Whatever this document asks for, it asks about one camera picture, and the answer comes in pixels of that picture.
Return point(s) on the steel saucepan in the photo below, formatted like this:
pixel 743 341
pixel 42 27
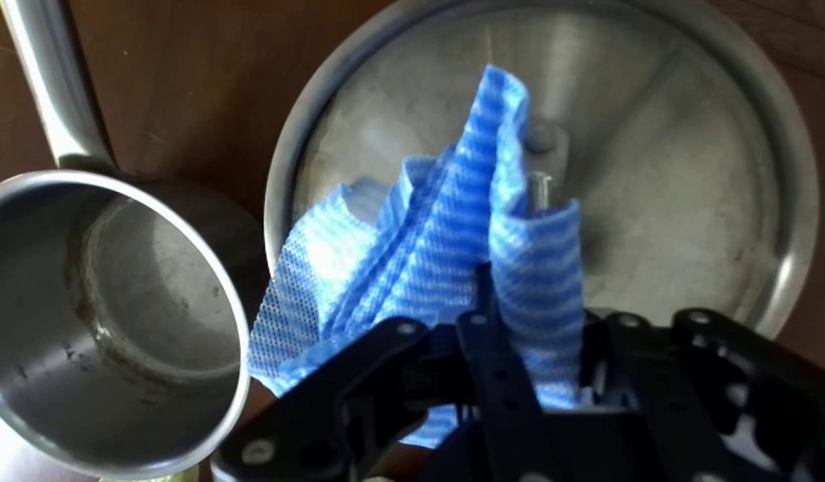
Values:
pixel 124 298

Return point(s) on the steel pot lid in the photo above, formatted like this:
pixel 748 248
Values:
pixel 664 120

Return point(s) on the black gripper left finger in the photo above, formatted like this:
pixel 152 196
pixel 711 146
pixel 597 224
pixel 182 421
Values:
pixel 504 410

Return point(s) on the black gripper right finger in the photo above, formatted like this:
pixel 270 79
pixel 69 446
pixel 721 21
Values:
pixel 688 395

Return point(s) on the blue striped towel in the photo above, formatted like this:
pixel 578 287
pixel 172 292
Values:
pixel 370 254

